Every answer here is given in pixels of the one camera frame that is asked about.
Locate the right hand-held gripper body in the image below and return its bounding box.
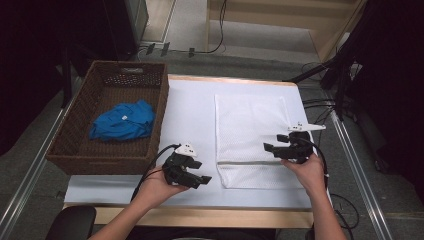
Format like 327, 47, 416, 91
272, 121, 327, 165

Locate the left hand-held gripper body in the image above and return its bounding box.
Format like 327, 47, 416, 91
162, 143, 201, 188

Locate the white mesh laundry bag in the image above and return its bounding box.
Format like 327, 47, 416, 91
214, 93, 313, 190

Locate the blue shirt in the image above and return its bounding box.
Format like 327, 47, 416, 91
88, 99, 157, 142

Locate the brown wicker basket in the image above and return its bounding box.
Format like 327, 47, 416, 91
45, 59, 170, 177

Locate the person's left hand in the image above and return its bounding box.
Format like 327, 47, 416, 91
136, 165, 192, 208

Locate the person's right hand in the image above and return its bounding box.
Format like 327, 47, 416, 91
280, 153, 330, 198

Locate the person's dark clothing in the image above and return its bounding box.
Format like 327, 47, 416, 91
125, 226, 278, 240

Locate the white table cover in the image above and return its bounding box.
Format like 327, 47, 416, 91
63, 79, 313, 210

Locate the black stand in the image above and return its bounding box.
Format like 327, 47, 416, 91
282, 29, 368, 122

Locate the black chair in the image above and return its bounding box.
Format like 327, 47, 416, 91
44, 205, 97, 240

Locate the wooden platform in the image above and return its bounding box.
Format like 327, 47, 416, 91
204, 0, 368, 63

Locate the dark cabinet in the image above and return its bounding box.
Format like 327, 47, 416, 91
99, 0, 150, 62

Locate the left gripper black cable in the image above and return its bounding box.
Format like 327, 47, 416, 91
130, 143, 182, 202

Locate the bundle of black floor cables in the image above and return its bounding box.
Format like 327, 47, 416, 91
300, 61, 336, 148

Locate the metal floor rail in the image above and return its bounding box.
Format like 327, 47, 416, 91
328, 108, 395, 240
0, 99, 76, 236

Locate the black floor cable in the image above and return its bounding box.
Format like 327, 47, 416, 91
168, 0, 229, 55

